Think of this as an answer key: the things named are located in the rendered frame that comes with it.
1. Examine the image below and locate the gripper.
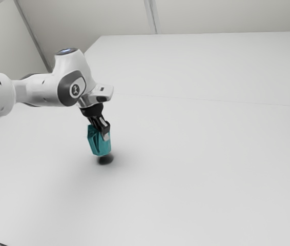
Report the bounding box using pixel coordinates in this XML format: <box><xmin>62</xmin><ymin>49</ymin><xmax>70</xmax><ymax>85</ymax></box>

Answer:
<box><xmin>80</xmin><ymin>102</ymin><xmax>111</xmax><ymax>141</ymax></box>

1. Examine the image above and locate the teal faceted mug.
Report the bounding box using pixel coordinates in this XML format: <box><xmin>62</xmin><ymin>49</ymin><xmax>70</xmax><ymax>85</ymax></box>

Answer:
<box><xmin>86</xmin><ymin>124</ymin><xmax>113</xmax><ymax>156</ymax></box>

